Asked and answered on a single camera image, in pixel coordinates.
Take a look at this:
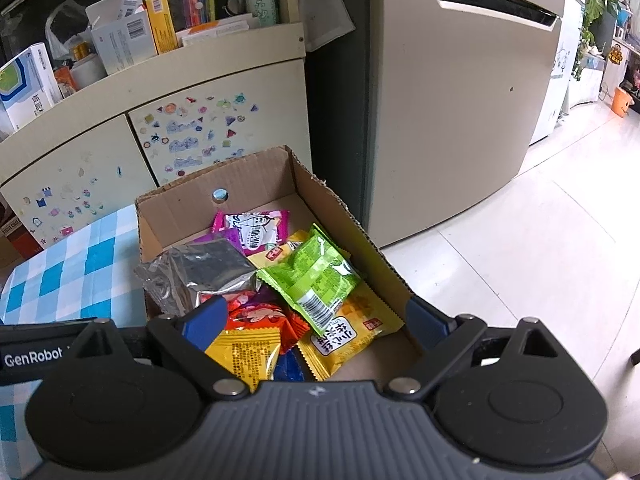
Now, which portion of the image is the clear plastic bag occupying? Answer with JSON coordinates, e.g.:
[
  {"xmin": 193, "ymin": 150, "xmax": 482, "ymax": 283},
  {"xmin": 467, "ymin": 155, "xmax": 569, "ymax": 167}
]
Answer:
[{"xmin": 45, "ymin": 0, "xmax": 93, "ymax": 58}]

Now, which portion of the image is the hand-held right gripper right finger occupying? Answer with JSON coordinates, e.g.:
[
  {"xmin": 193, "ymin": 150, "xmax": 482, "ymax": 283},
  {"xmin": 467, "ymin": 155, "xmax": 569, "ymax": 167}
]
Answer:
[{"xmin": 385, "ymin": 296, "xmax": 563, "ymax": 401}]

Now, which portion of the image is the blue snack packet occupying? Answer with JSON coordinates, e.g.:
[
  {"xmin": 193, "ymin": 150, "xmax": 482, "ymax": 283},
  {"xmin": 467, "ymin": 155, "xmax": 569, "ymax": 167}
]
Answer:
[{"xmin": 272, "ymin": 350, "xmax": 311, "ymax": 383}]

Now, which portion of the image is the black toaster oven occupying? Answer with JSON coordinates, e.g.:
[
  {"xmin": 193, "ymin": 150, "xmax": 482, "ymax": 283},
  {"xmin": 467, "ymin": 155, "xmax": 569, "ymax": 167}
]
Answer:
[{"xmin": 0, "ymin": 0, "xmax": 281, "ymax": 61}]

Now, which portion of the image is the printed cardboard box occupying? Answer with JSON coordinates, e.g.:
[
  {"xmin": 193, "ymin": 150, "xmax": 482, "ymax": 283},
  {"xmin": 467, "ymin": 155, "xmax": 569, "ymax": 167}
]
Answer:
[{"xmin": 134, "ymin": 145, "xmax": 426, "ymax": 386}]

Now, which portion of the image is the pile of medicine boxes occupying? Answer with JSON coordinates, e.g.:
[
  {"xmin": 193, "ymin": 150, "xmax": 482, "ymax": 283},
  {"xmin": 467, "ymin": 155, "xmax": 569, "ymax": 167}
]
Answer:
[{"xmin": 0, "ymin": 0, "xmax": 261, "ymax": 131}]

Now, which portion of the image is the pink snack packet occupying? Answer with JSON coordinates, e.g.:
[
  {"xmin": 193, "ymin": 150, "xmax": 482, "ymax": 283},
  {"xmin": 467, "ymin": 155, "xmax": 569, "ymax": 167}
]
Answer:
[{"xmin": 211, "ymin": 209, "xmax": 291, "ymax": 253}]

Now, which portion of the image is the yellow snack packet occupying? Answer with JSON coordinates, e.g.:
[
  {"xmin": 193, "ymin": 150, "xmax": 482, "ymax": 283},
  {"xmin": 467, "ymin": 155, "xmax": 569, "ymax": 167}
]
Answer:
[
  {"xmin": 247, "ymin": 230, "xmax": 311, "ymax": 268},
  {"xmin": 297, "ymin": 282, "xmax": 405, "ymax": 382}
]

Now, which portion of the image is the beige refrigerator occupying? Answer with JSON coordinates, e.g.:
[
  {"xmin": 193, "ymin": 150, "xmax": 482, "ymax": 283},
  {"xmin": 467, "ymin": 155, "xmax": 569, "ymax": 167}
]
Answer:
[{"xmin": 367, "ymin": 0, "xmax": 563, "ymax": 250}]

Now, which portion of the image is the white hanging cloth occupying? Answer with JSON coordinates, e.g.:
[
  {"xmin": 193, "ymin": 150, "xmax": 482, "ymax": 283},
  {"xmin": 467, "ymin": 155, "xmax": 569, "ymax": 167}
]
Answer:
[{"xmin": 297, "ymin": 0, "xmax": 357, "ymax": 53}]

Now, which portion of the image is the green potted plant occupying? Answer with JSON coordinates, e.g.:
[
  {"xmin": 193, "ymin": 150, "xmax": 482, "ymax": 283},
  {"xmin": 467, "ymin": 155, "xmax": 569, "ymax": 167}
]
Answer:
[{"xmin": 582, "ymin": 0, "xmax": 623, "ymax": 53}]

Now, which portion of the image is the red snack packet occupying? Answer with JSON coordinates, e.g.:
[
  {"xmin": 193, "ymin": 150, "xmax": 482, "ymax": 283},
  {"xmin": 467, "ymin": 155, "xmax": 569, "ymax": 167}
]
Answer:
[{"xmin": 225, "ymin": 292, "xmax": 311, "ymax": 356}]

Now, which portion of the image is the cream stickered cabinet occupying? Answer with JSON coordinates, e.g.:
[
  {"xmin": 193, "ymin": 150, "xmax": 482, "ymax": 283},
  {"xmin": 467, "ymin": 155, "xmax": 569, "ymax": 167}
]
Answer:
[{"xmin": 0, "ymin": 0, "xmax": 307, "ymax": 261}]

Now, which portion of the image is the green tin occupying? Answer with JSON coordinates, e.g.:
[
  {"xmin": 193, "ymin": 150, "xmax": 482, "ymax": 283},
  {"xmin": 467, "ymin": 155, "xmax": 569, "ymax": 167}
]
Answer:
[{"xmin": 242, "ymin": 0, "xmax": 278, "ymax": 27}]

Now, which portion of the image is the silver foil snack packet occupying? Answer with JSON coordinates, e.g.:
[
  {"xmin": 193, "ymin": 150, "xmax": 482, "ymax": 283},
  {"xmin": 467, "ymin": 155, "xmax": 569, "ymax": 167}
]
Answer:
[{"xmin": 134, "ymin": 239, "xmax": 263, "ymax": 318}]

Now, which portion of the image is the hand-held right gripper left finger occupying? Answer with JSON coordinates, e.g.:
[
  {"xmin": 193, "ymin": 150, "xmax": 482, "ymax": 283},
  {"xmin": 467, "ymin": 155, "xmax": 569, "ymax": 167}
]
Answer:
[{"xmin": 62, "ymin": 296, "xmax": 251, "ymax": 402}]

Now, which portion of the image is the green snack packet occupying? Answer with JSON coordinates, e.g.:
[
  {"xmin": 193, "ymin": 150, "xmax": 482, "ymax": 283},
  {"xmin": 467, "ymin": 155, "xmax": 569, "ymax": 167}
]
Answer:
[{"xmin": 256, "ymin": 222, "xmax": 362, "ymax": 338}]

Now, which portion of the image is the orange snack packet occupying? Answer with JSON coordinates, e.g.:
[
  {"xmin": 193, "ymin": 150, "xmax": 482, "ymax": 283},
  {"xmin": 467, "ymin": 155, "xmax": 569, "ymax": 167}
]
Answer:
[{"xmin": 205, "ymin": 327, "xmax": 281, "ymax": 393}]

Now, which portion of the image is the white plastic jar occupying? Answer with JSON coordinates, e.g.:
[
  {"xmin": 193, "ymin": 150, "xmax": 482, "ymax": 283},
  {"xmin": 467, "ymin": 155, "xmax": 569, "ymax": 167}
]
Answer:
[{"xmin": 70, "ymin": 55, "xmax": 108, "ymax": 91}]

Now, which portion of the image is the purple snack packet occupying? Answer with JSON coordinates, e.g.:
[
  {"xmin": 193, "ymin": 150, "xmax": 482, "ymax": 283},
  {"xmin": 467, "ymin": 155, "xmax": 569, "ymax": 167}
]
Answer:
[{"xmin": 192, "ymin": 227, "xmax": 261, "ymax": 256}]

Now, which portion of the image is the white stickered appliance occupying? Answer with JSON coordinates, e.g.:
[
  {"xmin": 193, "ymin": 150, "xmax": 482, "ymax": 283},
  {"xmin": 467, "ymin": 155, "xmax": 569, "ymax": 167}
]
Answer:
[{"xmin": 530, "ymin": 0, "xmax": 586, "ymax": 146}]

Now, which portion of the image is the blue checkered tablecloth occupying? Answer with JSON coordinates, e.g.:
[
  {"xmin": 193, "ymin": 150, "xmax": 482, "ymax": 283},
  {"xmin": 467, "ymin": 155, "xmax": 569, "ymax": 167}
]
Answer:
[{"xmin": 0, "ymin": 204, "xmax": 148, "ymax": 480}]

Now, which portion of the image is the dark red cardboard box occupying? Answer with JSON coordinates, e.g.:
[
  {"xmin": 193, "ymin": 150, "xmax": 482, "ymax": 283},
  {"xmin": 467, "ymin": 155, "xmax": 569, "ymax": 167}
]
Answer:
[{"xmin": 0, "ymin": 195, "xmax": 46, "ymax": 271}]

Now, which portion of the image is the orange bucket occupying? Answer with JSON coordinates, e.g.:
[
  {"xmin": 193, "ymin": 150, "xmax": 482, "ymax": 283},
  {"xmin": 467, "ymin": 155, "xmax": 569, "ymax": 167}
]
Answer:
[{"xmin": 611, "ymin": 87, "xmax": 635, "ymax": 118}]

